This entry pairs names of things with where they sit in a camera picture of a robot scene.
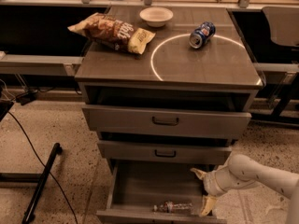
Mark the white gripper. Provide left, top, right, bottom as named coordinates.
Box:
left=191, top=168, right=231, bottom=217

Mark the clear plastic water bottle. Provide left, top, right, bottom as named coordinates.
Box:
left=153, top=201, right=192, bottom=214

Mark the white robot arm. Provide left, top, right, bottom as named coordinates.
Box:
left=191, top=154, right=299, bottom=224

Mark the grey bottom drawer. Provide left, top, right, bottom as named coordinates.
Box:
left=97, top=161, right=227, bottom=224

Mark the grey drawer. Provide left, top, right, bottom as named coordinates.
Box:
left=82, top=105, right=251, bottom=139
left=97, top=161, right=227, bottom=224
left=98, top=140, right=232, bottom=165

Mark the grey drawer cabinet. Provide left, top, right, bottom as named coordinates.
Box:
left=74, top=5, right=266, bottom=224

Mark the grey middle drawer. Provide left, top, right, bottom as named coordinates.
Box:
left=98, top=140, right=232, bottom=165

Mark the grey top drawer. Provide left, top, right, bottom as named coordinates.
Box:
left=82, top=105, right=251, bottom=139

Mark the blue soda can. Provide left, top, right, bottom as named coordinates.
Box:
left=189, top=21, right=216, bottom=49

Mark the black stand leg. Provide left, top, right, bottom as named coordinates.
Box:
left=21, top=143, right=63, bottom=224

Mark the white bowl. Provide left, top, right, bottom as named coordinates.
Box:
left=139, top=7, right=173, bottom=27

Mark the brown chip bag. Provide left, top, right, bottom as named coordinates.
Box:
left=68, top=12, right=155, bottom=54

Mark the black floor cable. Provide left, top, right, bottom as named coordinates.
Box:
left=6, top=109, right=79, bottom=224

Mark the grey left bench rail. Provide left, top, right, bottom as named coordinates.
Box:
left=0, top=53, right=83, bottom=77

